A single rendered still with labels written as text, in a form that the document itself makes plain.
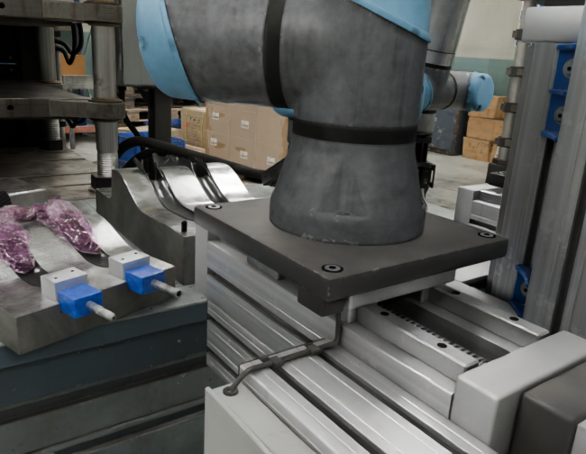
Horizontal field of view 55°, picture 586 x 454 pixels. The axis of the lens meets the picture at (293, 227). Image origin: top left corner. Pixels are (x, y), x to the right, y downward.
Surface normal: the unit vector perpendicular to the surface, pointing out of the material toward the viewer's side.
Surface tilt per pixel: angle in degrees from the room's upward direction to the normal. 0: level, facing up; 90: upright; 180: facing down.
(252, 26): 77
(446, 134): 90
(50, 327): 90
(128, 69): 90
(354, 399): 0
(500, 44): 90
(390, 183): 72
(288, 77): 117
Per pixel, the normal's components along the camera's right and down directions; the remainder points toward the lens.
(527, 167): -0.81, 0.12
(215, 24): -0.24, 0.04
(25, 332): 0.79, 0.22
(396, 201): 0.48, -0.01
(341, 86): -0.32, 0.26
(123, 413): 0.57, 0.27
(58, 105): -0.04, 0.29
